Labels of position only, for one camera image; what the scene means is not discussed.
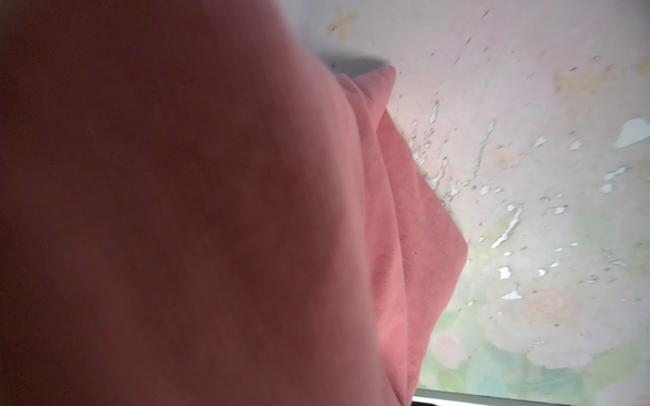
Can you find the pink t shirt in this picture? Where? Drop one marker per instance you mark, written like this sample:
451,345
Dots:
195,210

